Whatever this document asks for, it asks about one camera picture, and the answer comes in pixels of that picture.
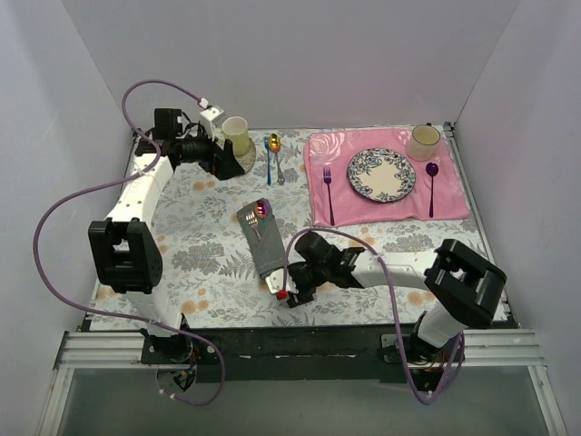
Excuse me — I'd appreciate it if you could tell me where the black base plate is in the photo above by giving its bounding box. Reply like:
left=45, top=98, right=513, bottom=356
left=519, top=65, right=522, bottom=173
left=139, top=324, right=453, bottom=383

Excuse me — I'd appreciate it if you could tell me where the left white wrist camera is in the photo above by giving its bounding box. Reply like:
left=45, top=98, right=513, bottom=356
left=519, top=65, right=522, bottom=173
left=199, top=100, right=224, bottom=140

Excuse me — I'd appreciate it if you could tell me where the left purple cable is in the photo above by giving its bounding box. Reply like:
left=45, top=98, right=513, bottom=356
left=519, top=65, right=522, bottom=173
left=32, top=79, right=228, bottom=406

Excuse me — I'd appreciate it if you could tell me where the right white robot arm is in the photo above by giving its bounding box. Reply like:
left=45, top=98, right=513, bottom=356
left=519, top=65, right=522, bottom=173
left=278, top=231, right=507, bottom=362

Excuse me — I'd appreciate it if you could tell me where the purple fork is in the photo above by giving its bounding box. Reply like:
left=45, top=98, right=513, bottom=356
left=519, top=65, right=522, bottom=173
left=323, top=164, right=335, bottom=226

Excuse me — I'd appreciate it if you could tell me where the purple cable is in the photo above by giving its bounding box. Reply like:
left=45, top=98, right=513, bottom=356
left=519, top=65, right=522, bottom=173
left=280, top=227, right=467, bottom=406
left=32, top=79, right=228, bottom=406

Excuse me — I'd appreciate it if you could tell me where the round woven coaster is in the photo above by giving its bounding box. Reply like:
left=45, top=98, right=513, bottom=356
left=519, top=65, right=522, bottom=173
left=235, top=138, right=256, bottom=173

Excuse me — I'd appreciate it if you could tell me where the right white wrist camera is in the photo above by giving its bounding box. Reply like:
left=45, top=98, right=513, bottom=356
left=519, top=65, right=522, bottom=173
left=264, top=268, right=298, bottom=300

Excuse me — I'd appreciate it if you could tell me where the cream mug dark rim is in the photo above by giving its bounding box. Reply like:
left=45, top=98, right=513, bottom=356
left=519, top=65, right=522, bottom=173
left=406, top=123, right=441, bottom=162

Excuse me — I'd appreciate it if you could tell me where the floral tablecloth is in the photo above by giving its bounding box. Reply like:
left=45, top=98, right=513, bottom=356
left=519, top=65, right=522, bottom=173
left=151, top=127, right=484, bottom=329

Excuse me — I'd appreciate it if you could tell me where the gold bowl spoon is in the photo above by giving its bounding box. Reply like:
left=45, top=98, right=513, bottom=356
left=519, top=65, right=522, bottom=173
left=269, top=134, right=285, bottom=185

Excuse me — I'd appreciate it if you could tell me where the pink floral placemat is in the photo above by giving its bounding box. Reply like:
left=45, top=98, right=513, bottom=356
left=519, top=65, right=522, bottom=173
left=304, top=128, right=469, bottom=227

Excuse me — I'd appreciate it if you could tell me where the grey cloth napkin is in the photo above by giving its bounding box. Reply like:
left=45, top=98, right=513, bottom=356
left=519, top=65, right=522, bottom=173
left=237, top=198, right=285, bottom=279

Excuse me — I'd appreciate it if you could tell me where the yellow-green mug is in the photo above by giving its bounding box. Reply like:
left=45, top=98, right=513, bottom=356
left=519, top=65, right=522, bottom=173
left=222, top=116, right=249, bottom=156

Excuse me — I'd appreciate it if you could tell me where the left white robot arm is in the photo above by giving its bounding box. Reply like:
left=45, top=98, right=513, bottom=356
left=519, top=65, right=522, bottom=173
left=88, top=106, right=245, bottom=363

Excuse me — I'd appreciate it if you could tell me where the gold spoon purple handle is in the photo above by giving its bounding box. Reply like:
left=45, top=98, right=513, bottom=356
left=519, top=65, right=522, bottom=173
left=254, top=199, right=270, bottom=233

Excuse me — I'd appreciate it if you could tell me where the blue floral plate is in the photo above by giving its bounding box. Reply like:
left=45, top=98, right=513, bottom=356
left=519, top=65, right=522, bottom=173
left=347, top=148, right=416, bottom=203

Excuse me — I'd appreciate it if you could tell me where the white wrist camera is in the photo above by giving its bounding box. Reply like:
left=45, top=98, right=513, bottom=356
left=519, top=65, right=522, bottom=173
left=264, top=268, right=298, bottom=300
left=199, top=100, right=224, bottom=140

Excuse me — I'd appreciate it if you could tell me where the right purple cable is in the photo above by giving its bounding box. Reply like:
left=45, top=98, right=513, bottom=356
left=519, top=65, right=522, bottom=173
left=280, top=227, right=467, bottom=406

